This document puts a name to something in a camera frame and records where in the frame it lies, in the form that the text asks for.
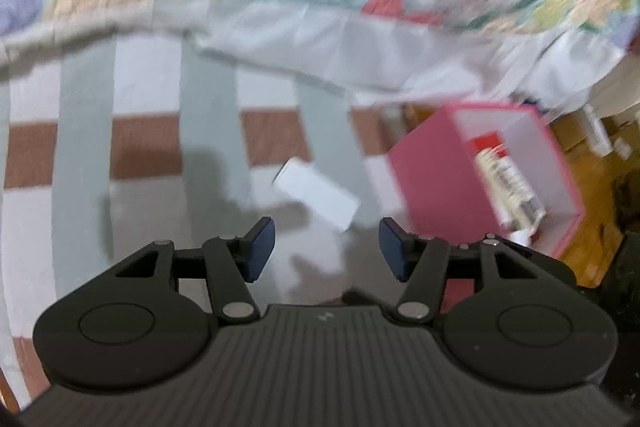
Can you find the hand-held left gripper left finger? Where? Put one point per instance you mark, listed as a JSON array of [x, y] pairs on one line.
[[260, 249]]

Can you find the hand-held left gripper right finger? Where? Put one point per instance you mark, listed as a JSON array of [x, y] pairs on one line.
[[394, 249]]

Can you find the checkered blanket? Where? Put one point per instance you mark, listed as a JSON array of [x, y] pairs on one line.
[[150, 132]]

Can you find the white bottle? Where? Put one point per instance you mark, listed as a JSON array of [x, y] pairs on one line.
[[596, 132]]

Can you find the pink box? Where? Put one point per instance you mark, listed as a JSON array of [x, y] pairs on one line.
[[435, 187]]

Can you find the white card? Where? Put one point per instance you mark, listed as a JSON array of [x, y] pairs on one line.
[[317, 194]]

